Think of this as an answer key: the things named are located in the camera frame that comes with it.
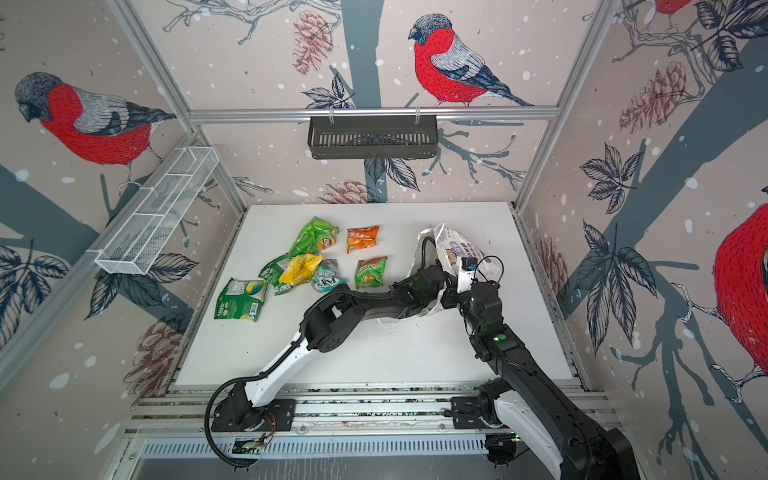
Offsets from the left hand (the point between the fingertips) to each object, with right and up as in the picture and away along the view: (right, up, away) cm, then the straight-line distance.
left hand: (463, 277), depth 94 cm
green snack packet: (-49, +14, +6) cm, 51 cm away
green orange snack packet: (-63, +2, +4) cm, 63 cm away
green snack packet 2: (-30, +2, 0) cm, 30 cm away
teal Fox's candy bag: (-44, 0, 0) cm, 44 cm away
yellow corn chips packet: (-51, +4, -4) cm, 52 cm away
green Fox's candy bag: (-71, -6, -2) cm, 71 cm away
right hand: (-9, +2, -14) cm, 16 cm away
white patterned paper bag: (-8, +10, -11) cm, 17 cm away
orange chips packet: (-34, +13, +10) cm, 38 cm away
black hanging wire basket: (-32, +49, +13) cm, 60 cm away
